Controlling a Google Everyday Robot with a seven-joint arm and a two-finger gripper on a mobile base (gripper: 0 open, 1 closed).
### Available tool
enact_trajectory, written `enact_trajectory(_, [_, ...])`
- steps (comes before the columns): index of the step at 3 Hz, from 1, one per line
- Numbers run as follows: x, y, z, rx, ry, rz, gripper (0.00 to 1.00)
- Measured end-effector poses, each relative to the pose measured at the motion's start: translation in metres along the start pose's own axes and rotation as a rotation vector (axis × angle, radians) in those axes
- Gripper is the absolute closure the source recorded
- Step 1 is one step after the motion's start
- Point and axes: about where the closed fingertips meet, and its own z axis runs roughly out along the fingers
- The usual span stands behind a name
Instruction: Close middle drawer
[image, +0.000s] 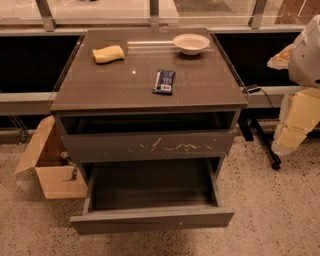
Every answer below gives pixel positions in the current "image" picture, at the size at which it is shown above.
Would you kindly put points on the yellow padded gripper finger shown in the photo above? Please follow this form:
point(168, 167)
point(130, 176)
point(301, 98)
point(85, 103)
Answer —
point(280, 60)
point(299, 115)

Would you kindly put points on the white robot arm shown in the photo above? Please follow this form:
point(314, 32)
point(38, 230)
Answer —
point(304, 63)

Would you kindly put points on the grey scratched upper drawer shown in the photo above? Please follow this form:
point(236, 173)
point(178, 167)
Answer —
point(137, 146)

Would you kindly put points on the dark grey drawer cabinet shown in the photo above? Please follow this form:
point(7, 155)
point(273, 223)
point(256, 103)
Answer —
point(117, 97)

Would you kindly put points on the black wheeled stand leg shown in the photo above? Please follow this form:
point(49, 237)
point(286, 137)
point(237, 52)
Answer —
point(246, 126)

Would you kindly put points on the white bowl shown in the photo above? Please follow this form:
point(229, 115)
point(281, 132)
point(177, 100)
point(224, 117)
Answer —
point(191, 44)

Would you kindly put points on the blue snack packet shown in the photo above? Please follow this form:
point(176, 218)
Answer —
point(164, 82)

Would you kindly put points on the yellow sponge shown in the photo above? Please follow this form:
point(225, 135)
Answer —
point(108, 54)

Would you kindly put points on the bottle inside cardboard box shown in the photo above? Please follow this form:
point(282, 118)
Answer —
point(66, 161)

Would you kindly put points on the open cardboard box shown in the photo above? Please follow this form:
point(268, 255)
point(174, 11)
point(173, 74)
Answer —
point(42, 155)

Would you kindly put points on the black power adapter with cable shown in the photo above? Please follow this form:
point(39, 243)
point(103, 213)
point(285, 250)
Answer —
point(257, 97)

